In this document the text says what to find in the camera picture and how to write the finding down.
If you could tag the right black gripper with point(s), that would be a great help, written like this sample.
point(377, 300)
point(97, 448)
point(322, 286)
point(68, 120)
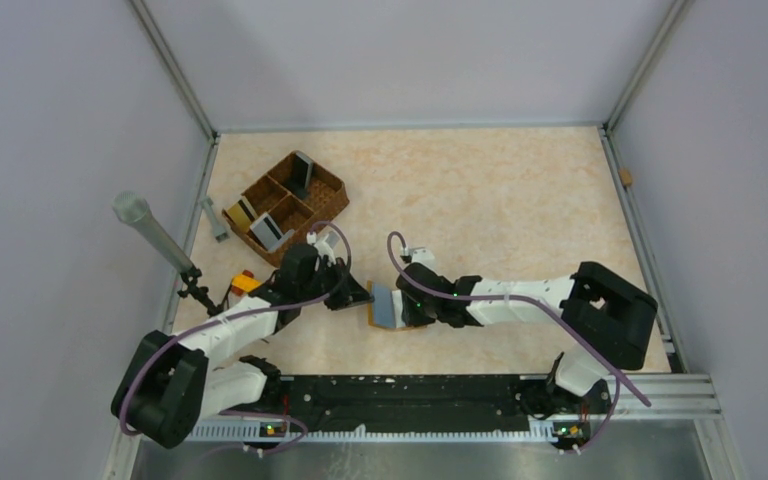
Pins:
point(412, 317)

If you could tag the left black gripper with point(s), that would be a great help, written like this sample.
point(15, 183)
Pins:
point(349, 293)

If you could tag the orange leather card holder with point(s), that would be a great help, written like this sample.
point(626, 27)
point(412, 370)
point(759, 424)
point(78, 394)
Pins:
point(386, 309)

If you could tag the brown wicker divided basket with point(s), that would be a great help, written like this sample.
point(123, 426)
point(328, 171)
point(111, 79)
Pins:
point(328, 197)

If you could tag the grey card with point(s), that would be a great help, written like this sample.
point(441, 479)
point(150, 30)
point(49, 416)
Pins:
point(302, 167)
point(268, 233)

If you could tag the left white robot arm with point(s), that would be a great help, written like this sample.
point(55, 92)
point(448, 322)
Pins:
point(174, 381)

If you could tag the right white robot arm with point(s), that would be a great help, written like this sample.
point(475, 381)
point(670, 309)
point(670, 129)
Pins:
point(610, 319)

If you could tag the gold card in basket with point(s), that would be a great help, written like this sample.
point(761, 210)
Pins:
point(241, 214)

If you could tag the grey plastic tool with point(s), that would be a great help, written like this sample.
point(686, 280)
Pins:
point(218, 228)

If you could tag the black microphone tripod stand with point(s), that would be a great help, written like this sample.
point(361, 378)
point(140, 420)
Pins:
point(191, 288)

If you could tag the silver microphone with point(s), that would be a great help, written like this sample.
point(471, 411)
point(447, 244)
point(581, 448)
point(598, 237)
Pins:
point(134, 211)

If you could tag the small wooden block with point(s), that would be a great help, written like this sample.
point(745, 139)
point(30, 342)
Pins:
point(625, 177)

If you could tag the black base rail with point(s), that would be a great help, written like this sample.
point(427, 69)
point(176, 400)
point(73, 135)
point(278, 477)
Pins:
point(426, 403)

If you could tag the white perforated cable tray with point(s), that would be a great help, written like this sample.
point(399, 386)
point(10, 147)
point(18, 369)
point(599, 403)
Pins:
point(254, 432)

